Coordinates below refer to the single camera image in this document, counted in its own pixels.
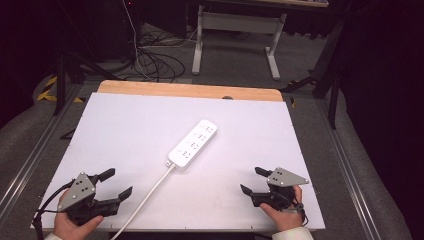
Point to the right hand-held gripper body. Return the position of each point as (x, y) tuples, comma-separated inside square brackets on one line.
[(283, 180)]

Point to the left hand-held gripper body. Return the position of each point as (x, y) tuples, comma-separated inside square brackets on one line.
[(80, 191)]

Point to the white power strip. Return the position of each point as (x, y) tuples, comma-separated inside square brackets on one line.
[(193, 143)]

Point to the person's left hand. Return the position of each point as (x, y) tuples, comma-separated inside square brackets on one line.
[(71, 230)]

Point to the person's right hand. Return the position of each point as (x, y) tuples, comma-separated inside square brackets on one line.
[(288, 219)]

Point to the white table board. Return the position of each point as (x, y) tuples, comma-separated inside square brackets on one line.
[(133, 133)]

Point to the black table grommet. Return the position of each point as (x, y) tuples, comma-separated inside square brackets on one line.
[(227, 97)]

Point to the black metal stand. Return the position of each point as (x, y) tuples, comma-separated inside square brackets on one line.
[(332, 110), (60, 86)]

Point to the yellow black floor tape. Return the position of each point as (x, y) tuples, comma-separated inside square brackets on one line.
[(50, 84)]

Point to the wooden table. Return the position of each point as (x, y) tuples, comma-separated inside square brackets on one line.
[(186, 89)]

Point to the white metal stand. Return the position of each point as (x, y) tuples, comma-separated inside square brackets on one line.
[(238, 22)]

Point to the aluminium floor rail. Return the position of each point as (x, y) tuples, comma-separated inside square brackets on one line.
[(340, 170), (33, 157)]

